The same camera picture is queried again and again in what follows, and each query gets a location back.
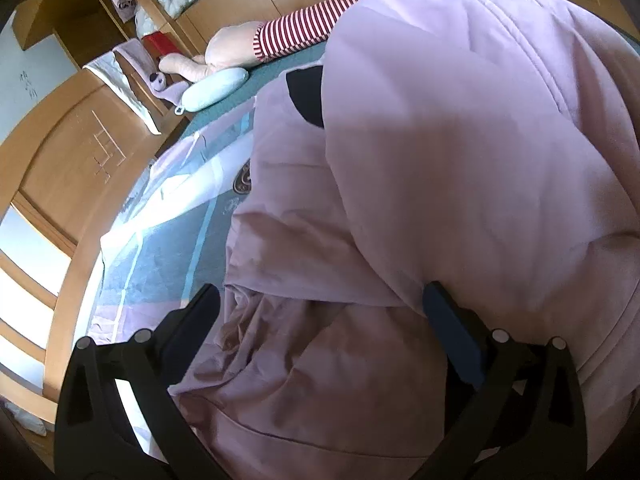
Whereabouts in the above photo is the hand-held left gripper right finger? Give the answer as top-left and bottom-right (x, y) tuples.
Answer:
(422, 281), (590, 480)

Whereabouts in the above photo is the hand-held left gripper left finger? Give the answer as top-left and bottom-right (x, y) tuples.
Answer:
(54, 283), (231, 480)

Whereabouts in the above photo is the pink coat with black trim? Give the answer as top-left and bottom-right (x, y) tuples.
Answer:
(167, 0), (640, 480)

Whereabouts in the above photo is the printed blue and white blanket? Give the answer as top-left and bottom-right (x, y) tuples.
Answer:
(85, 95), (261, 466)

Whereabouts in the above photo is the white cloth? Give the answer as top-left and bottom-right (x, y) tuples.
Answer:
(0, 394), (49, 437)

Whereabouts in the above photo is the wooden bed headboard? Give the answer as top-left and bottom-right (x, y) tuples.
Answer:
(0, 67), (197, 463)

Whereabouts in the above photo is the light blue pillow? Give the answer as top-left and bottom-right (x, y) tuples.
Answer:
(175, 67), (250, 114)

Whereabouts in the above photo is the white folded towel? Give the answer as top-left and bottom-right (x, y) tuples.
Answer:
(84, 52), (162, 136)

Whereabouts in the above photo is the green bed sheet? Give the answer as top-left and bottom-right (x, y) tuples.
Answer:
(179, 40), (332, 137)

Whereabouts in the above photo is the purple plush toy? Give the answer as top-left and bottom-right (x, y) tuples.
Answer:
(112, 40), (192, 104)

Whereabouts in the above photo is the white plush toy with red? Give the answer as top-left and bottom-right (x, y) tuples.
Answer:
(134, 7), (182, 57)

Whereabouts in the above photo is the plush doll in striped shirt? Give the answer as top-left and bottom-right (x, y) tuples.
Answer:
(159, 0), (481, 84)

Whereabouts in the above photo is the wooden bedside shelf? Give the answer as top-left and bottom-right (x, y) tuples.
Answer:
(12, 0), (206, 127)

